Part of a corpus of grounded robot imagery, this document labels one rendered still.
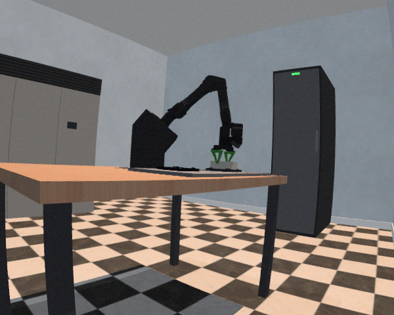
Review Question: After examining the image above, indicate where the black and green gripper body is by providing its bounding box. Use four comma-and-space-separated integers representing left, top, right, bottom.
212, 135, 235, 152

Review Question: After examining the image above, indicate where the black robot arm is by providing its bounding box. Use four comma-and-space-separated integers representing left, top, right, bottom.
152, 75, 243, 148

